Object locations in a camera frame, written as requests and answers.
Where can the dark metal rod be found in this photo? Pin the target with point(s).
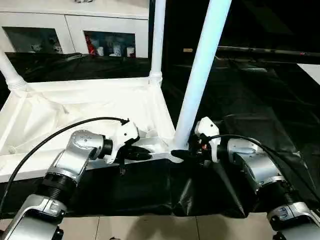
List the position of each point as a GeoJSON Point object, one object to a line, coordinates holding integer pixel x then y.
{"type": "Point", "coordinates": [270, 51]}

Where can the white plastic table leg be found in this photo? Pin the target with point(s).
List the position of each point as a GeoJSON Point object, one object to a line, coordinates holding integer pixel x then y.
{"type": "Point", "coordinates": [11, 72]}
{"type": "Point", "coordinates": [157, 37]}
{"type": "Point", "coordinates": [202, 62]}

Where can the black table mat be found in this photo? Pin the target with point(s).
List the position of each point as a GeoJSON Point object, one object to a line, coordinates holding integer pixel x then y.
{"type": "Point", "coordinates": [262, 105]}

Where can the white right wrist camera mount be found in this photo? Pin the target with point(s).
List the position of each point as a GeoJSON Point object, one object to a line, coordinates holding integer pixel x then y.
{"type": "Point", "coordinates": [208, 130]}

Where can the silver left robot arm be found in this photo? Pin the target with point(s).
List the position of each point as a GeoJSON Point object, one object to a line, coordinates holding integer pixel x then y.
{"type": "Point", "coordinates": [70, 155]}

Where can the white glass-door cabinet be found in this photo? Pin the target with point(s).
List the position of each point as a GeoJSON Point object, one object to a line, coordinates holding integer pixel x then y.
{"type": "Point", "coordinates": [75, 20]}

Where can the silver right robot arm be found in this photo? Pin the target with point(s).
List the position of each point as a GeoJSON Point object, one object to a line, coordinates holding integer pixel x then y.
{"type": "Point", "coordinates": [260, 167]}

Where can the black backdrop cloth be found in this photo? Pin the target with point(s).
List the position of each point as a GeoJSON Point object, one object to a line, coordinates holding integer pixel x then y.
{"type": "Point", "coordinates": [262, 22]}

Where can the white plastic table top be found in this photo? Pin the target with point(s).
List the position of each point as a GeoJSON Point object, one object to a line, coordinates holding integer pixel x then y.
{"type": "Point", "coordinates": [87, 100]}

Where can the white flat board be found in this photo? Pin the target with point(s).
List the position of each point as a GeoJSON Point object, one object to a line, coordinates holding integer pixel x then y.
{"type": "Point", "coordinates": [311, 72]}

